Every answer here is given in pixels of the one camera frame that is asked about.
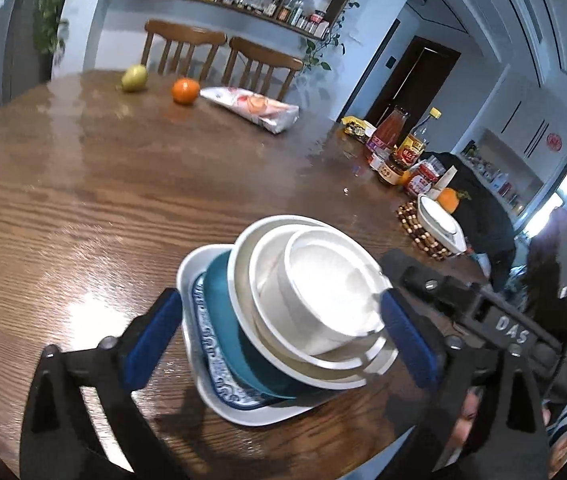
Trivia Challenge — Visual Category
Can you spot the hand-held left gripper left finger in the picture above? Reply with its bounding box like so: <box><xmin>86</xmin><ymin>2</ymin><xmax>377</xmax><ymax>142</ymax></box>
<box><xmin>18</xmin><ymin>287</ymin><xmax>187</xmax><ymax>480</ymax></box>

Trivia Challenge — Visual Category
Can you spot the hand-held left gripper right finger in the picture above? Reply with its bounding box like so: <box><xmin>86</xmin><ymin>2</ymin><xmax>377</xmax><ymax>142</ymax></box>
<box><xmin>380</xmin><ymin>287</ymin><xmax>549</xmax><ymax>480</ymax></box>

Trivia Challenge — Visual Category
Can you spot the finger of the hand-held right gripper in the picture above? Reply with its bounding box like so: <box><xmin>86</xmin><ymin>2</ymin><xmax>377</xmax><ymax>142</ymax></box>
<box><xmin>379</xmin><ymin>249</ymin><xmax>481</xmax><ymax>320</ymax></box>

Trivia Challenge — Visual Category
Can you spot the blue patterned square plate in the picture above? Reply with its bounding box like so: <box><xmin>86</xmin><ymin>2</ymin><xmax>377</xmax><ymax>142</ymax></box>
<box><xmin>188</xmin><ymin>270</ymin><xmax>284</xmax><ymax>408</ymax></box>

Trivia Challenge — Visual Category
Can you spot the teal dish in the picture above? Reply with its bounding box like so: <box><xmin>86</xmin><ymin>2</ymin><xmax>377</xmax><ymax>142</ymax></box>
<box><xmin>202</xmin><ymin>251</ymin><xmax>299</xmax><ymax>401</ymax></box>

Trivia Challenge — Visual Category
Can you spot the small deep white bowl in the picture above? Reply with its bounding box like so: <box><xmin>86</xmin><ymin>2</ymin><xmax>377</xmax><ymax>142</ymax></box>
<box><xmin>276</xmin><ymin>227</ymin><xmax>393</xmax><ymax>356</ymax></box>

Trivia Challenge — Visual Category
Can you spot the large white ribbed bowl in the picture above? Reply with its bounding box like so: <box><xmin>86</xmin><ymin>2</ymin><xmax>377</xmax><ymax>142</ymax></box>
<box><xmin>227</xmin><ymin>215</ymin><xmax>399</xmax><ymax>391</ymax></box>

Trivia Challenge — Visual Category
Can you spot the white square plate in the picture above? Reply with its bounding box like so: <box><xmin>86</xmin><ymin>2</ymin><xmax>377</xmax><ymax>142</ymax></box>
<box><xmin>176</xmin><ymin>244</ymin><xmax>399</xmax><ymax>427</ymax></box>

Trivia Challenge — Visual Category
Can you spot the medium white bowl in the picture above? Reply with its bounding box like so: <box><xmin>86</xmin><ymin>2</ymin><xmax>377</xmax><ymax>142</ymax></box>
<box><xmin>251</xmin><ymin>225</ymin><xmax>389</xmax><ymax>371</ymax></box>

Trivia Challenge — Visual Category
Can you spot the person's right hand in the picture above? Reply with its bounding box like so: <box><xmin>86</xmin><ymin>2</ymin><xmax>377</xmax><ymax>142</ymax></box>
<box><xmin>451</xmin><ymin>387</ymin><xmax>481</xmax><ymax>448</ymax></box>

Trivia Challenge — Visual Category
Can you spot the beaded wooden trivet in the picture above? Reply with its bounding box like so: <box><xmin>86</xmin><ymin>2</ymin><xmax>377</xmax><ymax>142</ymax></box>
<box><xmin>396</xmin><ymin>200</ymin><xmax>457</xmax><ymax>261</ymax></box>

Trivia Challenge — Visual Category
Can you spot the white oval dish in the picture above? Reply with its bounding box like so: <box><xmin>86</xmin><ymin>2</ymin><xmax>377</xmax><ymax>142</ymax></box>
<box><xmin>416</xmin><ymin>192</ymin><xmax>468</xmax><ymax>255</ymax></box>

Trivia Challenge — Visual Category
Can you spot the orange fruit with leaf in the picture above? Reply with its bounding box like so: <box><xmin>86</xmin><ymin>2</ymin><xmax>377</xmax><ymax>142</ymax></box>
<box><xmin>436</xmin><ymin>186</ymin><xmax>460</xmax><ymax>213</ymax></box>

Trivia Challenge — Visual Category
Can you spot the brown sauce jar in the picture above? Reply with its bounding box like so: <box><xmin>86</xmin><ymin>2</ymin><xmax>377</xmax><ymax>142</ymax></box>
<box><xmin>376</xmin><ymin>152</ymin><xmax>409</xmax><ymax>186</ymax></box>

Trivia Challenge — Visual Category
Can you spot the yellow-capped oil bottle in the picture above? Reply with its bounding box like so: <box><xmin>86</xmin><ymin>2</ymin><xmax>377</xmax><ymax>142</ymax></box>
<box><xmin>396</xmin><ymin>107</ymin><xmax>443</xmax><ymax>166</ymax></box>

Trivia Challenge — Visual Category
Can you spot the red sauce bottle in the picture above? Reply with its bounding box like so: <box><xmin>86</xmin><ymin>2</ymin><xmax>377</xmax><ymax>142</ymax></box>
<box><xmin>367</xmin><ymin>105</ymin><xmax>410</xmax><ymax>163</ymax></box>

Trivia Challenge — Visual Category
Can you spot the yellow snack packet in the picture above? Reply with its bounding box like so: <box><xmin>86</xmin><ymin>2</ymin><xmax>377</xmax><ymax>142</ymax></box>
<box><xmin>339</xmin><ymin>116</ymin><xmax>378</xmax><ymax>138</ymax></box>

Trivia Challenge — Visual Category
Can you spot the dark door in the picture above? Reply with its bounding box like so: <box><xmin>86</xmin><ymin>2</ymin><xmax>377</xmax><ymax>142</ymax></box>
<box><xmin>366</xmin><ymin>36</ymin><xmax>461</xmax><ymax>128</ymax></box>

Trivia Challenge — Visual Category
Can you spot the white snack bag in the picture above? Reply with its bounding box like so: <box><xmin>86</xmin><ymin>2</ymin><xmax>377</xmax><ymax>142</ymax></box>
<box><xmin>200</xmin><ymin>86</ymin><xmax>300</xmax><ymax>135</ymax></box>

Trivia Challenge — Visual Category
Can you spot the large orange fruit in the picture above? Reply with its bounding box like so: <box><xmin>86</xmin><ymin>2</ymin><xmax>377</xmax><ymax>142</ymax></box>
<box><xmin>171</xmin><ymin>77</ymin><xmax>201</xmax><ymax>106</ymax></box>

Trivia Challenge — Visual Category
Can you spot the green pear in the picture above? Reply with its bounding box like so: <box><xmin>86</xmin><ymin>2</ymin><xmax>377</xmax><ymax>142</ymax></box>
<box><xmin>121</xmin><ymin>64</ymin><xmax>148</xmax><ymax>93</ymax></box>

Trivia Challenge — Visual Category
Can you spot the trailing vine plant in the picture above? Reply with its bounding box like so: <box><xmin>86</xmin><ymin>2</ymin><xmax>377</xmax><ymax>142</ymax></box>
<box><xmin>301</xmin><ymin>0</ymin><xmax>364</xmax><ymax>73</ymax></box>

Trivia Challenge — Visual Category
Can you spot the wooden chair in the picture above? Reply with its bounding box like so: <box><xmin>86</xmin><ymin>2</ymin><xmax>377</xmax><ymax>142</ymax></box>
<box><xmin>222</xmin><ymin>36</ymin><xmax>305</xmax><ymax>102</ymax></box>
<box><xmin>141</xmin><ymin>19</ymin><xmax>228</xmax><ymax>81</ymax></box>

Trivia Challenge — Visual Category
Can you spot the hanging green plant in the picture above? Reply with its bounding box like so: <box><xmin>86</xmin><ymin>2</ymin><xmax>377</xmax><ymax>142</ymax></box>
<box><xmin>34</xmin><ymin>0</ymin><xmax>77</xmax><ymax>56</ymax></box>

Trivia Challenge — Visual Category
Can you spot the wooden wall shelf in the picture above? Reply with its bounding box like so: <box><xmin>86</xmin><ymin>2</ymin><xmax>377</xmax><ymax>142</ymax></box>
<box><xmin>105</xmin><ymin>0</ymin><xmax>377</xmax><ymax>42</ymax></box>

